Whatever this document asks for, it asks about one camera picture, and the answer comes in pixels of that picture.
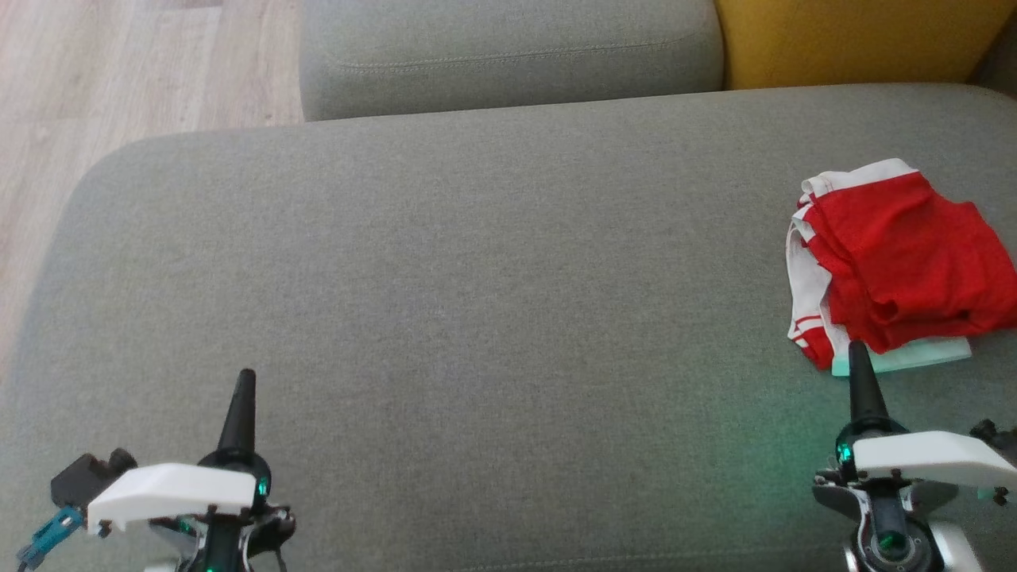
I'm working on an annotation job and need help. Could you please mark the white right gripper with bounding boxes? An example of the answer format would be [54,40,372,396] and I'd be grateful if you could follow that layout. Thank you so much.
[836,340,1017,487]

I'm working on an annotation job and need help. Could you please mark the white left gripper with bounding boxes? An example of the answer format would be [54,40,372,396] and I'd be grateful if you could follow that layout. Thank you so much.
[87,369,273,533]

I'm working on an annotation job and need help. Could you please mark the red shorts with white stripes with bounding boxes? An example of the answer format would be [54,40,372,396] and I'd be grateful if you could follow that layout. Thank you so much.
[799,158,1017,355]

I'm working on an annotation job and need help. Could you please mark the grey fabric sofa seat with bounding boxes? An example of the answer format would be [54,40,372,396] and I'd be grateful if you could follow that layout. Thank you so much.
[0,83,1017,572]

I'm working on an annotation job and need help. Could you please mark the yellow sofa cushion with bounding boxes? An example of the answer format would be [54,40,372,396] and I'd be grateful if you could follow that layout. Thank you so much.
[713,0,1017,91]

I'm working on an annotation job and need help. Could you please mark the grey sofa back cushion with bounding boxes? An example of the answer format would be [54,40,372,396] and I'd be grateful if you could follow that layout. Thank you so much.
[300,0,725,122]

